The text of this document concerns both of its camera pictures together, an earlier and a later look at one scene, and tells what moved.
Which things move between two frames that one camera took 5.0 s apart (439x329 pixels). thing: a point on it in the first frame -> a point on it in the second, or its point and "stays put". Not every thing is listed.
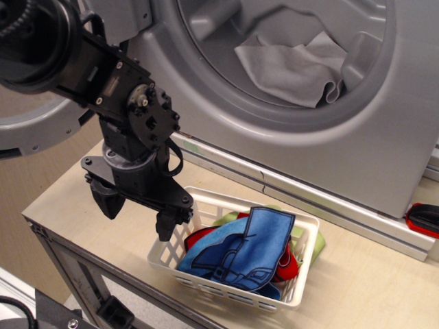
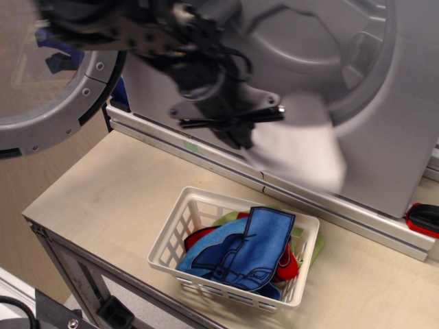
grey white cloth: x=298 y=74 -> x=302 y=146
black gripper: x=145 y=180 -> x=214 y=93
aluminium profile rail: x=381 y=227 stays put
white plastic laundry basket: x=240 y=253 stays put
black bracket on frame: x=116 y=314 stays put
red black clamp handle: x=424 y=218 stays put
